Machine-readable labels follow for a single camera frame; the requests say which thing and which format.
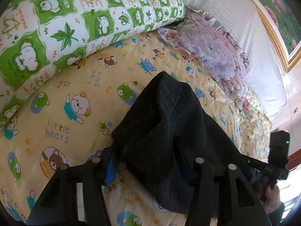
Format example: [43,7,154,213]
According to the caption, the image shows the person's right forearm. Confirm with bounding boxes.
[265,202,285,226]

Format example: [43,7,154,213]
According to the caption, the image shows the yellow bear printed bed sheet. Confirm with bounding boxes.
[0,32,273,226]

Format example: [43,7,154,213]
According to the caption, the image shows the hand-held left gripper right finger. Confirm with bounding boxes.
[175,144,271,226]

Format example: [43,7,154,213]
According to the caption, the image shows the green and white printed quilt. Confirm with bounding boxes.
[0,0,186,129]

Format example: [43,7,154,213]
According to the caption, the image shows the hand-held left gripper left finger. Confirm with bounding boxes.
[25,146,123,226]

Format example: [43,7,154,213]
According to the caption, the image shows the purple floral ruffled pillow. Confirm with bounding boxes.
[157,9,251,118]

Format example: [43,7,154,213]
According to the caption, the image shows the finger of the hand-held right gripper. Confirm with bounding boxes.
[246,158,271,173]

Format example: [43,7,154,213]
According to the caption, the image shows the gold framed floral picture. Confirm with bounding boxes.
[232,0,301,73]

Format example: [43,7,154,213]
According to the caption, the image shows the white striped headboard cushion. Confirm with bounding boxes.
[173,0,288,120]

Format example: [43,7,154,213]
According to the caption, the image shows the person's right hand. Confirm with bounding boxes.
[263,184,283,210]

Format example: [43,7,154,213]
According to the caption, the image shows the black pants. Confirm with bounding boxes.
[110,71,257,219]

